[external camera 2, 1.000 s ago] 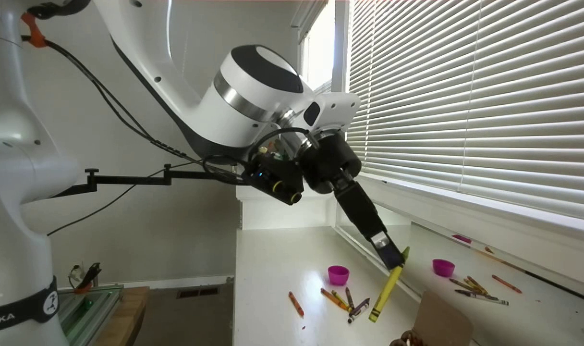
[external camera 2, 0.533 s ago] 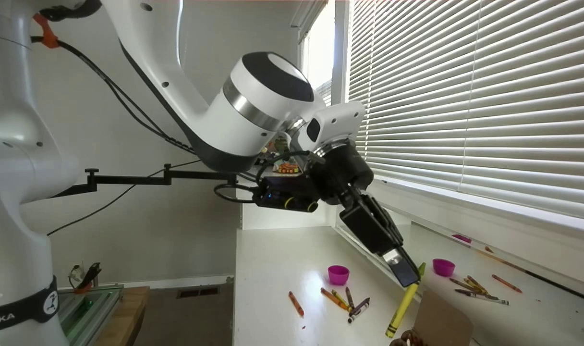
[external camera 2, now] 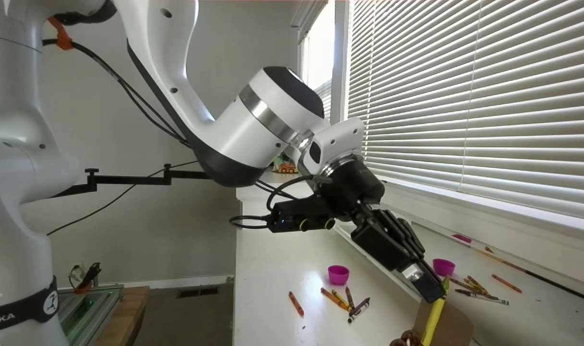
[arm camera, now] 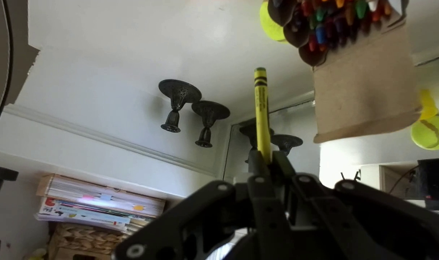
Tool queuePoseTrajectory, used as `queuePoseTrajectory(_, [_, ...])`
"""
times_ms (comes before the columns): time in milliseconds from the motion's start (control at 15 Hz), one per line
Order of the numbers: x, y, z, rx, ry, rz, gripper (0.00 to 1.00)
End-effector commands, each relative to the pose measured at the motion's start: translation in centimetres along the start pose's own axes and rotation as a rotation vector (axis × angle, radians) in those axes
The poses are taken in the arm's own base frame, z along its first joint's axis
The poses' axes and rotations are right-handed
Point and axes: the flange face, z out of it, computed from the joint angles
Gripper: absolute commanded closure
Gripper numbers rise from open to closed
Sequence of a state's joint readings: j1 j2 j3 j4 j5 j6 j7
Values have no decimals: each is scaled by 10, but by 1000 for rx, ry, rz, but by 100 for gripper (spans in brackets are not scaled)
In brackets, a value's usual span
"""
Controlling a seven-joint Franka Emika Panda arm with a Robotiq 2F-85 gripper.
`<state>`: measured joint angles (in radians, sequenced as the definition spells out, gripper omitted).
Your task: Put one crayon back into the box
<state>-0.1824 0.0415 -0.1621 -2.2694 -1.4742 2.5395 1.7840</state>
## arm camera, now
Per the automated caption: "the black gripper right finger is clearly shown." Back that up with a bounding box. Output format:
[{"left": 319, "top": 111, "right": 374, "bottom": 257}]
[{"left": 272, "top": 149, "right": 439, "bottom": 260}]

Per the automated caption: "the black electronic box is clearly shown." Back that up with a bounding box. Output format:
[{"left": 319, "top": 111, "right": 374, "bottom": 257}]
[{"left": 416, "top": 156, "right": 439, "bottom": 211}]

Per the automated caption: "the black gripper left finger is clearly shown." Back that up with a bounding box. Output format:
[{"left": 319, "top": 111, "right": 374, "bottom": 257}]
[{"left": 111, "top": 149, "right": 298, "bottom": 260}]

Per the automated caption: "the woven wicker basket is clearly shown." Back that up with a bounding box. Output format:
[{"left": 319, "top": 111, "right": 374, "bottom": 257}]
[{"left": 48, "top": 223, "right": 156, "bottom": 260}]

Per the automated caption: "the colourful cover book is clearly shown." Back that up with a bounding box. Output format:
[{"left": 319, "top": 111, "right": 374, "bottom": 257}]
[{"left": 35, "top": 195, "right": 156, "bottom": 237}]

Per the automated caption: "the yellow crayon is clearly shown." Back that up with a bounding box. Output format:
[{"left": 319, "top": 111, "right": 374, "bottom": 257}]
[{"left": 253, "top": 67, "right": 275, "bottom": 165}]

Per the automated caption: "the black cable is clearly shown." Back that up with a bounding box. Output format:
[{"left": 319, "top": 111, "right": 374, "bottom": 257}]
[{"left": 0, "top": 0, "right": 15, "bottom": 147}]

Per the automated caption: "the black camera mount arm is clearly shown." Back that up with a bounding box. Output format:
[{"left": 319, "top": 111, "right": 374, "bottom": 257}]
[{"left": 0, "top": 163, "right": 20, "bottom": 207}]

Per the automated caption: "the cardboard crayon box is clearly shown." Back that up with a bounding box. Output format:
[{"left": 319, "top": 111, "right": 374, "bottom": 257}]
[{"left": 266, "top": 0, "right": 423, "bottom": 145}]

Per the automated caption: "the yellow plastic cup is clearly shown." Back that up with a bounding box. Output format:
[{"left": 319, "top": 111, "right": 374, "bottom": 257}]
[{"left": 259, "top": 0, "right": 289, "bottom": 43}]

